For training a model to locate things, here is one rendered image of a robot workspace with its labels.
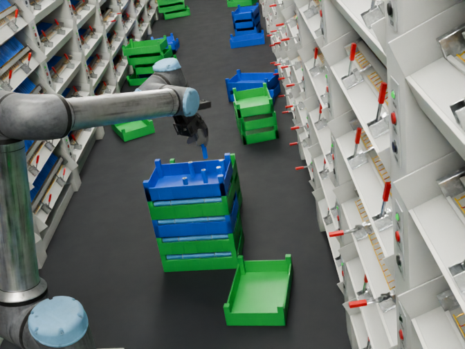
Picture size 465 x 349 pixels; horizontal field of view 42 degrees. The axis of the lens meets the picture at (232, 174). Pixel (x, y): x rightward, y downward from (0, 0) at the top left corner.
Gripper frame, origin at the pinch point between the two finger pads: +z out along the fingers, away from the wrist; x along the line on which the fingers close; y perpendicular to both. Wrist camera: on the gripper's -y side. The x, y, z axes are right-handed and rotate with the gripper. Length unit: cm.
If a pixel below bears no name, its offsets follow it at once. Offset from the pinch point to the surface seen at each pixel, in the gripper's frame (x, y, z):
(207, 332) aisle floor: 28, 55, 34
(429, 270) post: 120, 72, -54
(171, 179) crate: -13.1, 11.5, 11.8
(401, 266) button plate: 115, 71, -52
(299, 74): 5, -62, 10
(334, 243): 53, 7, 31
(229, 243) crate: 14.1, 19.6, 31.1
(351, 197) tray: 77, 25, -14
